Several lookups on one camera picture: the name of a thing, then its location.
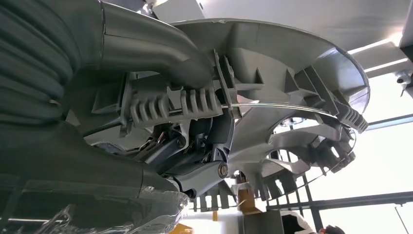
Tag person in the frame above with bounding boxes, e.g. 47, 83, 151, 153
318, 224, 346, 234

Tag white ceiling camera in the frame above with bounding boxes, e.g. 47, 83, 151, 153
394, 70, 413, 98

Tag black window frame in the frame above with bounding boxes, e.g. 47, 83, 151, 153
266, 174, 413, 234

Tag ceiling light strip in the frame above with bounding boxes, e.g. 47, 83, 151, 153
348, 32, 403, 56
364, 58, 409, 74

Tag clear plastic film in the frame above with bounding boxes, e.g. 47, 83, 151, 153
0, 175, 191, 234

